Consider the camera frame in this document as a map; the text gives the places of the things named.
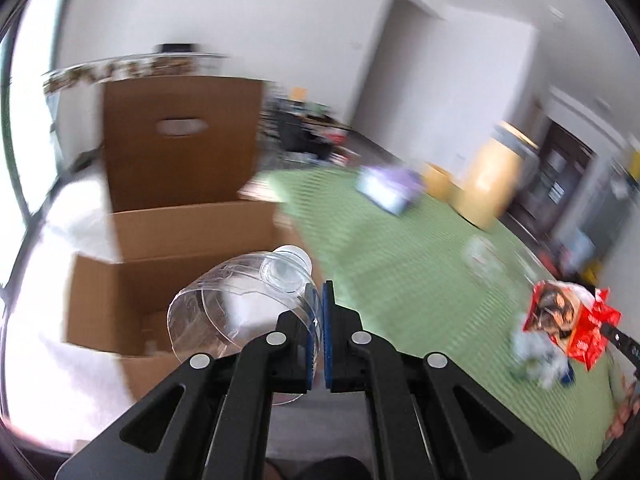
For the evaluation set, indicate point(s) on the black chair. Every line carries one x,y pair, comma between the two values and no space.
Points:
300,132

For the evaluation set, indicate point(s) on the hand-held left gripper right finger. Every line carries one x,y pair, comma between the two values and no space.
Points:
328,335

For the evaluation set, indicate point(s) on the brown cardboard box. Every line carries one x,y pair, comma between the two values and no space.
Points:
175,170

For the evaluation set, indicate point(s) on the cluttered folding table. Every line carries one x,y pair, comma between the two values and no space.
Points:
320,120

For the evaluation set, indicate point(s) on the red snack bag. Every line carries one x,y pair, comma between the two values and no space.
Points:
575,320

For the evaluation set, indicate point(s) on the decorated metal rack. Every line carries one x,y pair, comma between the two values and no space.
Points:
125,70

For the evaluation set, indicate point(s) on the grey refrigerator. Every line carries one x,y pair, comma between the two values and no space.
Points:
610,210

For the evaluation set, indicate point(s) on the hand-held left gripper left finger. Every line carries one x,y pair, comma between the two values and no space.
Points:
311,350

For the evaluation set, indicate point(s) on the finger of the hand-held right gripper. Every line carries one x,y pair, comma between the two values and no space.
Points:
620,340

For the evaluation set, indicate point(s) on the clear plastic bottle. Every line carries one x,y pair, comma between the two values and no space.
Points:
240,300

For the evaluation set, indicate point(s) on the dark brown door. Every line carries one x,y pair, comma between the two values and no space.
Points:
555,180

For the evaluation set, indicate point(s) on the yellow thermos jug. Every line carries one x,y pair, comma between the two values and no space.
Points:
492,180

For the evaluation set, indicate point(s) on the purple tissue pack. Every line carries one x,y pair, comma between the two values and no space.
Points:
390,187

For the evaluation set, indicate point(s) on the yellow cup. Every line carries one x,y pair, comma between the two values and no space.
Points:
439,182

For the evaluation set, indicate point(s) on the person's dark trousers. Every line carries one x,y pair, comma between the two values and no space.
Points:
325,467

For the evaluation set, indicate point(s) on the crumpled white blue wrapper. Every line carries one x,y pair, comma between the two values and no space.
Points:
537,362

